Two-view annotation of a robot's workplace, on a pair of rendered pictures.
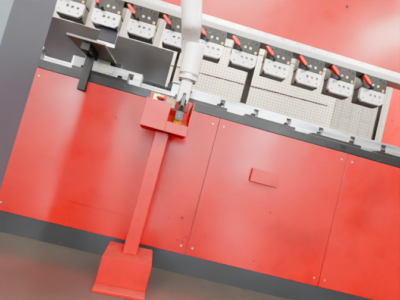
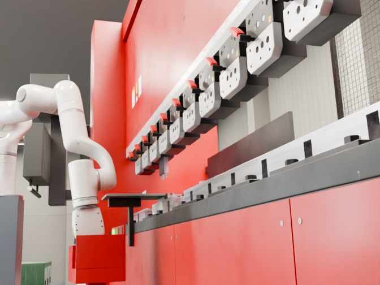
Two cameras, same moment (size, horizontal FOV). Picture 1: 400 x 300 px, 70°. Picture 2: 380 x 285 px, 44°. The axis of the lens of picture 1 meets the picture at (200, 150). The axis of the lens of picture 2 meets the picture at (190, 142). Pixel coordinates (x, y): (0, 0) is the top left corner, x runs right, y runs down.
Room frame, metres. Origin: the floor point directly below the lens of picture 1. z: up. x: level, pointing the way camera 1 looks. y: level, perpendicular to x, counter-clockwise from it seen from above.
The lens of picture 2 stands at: (1.23, -1.50, 0.75)
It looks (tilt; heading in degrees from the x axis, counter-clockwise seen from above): 13 degrees up; 77
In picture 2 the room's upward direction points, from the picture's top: 2 degrees counter-clockwise
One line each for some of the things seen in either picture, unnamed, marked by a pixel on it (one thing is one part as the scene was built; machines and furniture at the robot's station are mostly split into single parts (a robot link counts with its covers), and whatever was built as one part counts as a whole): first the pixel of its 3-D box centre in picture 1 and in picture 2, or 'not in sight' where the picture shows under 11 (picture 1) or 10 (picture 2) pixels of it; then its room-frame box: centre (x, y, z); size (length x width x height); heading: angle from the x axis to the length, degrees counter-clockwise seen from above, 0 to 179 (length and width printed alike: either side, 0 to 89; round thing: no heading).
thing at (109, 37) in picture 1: (107, 37); (163, 168); (1.60, 0.67, 1.13); 0.10 x 0.02 x 0.10; 94
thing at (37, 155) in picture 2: not in sight; (38, 155); (0.92, 1.84, 1.42); 0.45 x 0.12 x 0.36; 87
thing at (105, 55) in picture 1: (93, 49); (133, 197); (1.45, 0.66, 1.00); 0.26 x 0.18 x 0.01; 4
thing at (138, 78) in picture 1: (107, 74); (167, 211); (1.60, 0.61, 0.92); 0.39 x 0.06 x 0.10; 94
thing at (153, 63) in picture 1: (91, 59); (244, 178); (2.09, 0.94, 1.12); 1.13 x 0.02 x 0.44; 94
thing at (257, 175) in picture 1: (264, 177); not in sight; (1.51, -0.37, 0.59); 0.15 x 0.02 x 0.07; 94
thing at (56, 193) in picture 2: not in sight; (52, 142); (1.01, 1.89, 1.52); 0.51 x 0.25 x 0.85; 87
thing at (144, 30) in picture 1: (143, 24); (171, 133); (1.61, 0.49, 1.26); 0.15 x 0.09 x 0.17; 94
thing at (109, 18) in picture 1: (109, 14); (161, 143); (1.59, 0.69, 1.26); 0.15 x 0.09 x 0.17; 94
